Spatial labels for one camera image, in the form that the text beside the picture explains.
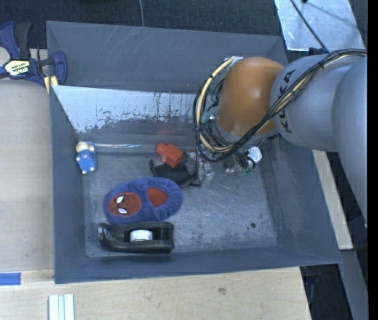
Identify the black tape dispenser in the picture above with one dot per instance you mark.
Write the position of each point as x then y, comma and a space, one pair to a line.
135, 245

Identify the blue slipper with red face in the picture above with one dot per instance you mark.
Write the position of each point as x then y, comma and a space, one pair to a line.
142, 200

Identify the black cylinder on white bracket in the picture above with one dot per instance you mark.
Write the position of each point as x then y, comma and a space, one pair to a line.
254, 154

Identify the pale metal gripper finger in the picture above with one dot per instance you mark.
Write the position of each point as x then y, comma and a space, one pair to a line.
199, 158
206, 176

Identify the red plastic block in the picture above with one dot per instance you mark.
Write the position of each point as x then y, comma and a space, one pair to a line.
170, 154

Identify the blue and white toy figure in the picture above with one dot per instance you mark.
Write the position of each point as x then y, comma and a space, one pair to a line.
86, 158

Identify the black plastic object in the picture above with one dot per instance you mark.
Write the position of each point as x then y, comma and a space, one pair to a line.
172, 175

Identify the grey metal bin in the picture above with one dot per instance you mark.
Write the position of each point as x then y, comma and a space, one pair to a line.
228, 212

